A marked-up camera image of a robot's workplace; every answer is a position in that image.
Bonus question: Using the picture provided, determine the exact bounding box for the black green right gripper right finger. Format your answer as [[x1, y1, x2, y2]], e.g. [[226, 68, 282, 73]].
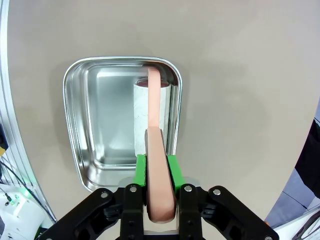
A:
[[166, 154, 280, 240]]

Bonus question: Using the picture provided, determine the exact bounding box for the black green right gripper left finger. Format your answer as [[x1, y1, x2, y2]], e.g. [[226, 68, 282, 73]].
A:
[[37, 154, 148, 240]]

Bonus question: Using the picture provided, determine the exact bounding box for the pink lint roller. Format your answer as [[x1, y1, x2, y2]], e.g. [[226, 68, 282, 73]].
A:
[[132, 67, 176, 224]]

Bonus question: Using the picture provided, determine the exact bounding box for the rectangular metal container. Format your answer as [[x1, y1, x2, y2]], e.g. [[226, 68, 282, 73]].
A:
[[62, 56, 185, 193]]

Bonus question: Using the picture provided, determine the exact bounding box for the thin black cable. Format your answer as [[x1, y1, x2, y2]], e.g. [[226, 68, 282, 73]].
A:
[[0, 159, 57, 226]]

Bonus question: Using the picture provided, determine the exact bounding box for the aluminium table frame rail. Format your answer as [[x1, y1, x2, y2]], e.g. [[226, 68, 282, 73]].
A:
[[0, 0, 58, 226]]

